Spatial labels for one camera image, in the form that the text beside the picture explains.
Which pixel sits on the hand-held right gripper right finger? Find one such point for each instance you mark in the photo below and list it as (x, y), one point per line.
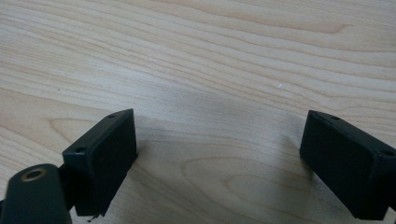
(345, 168)

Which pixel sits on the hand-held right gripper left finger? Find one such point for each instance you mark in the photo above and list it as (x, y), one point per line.
(102, 161)

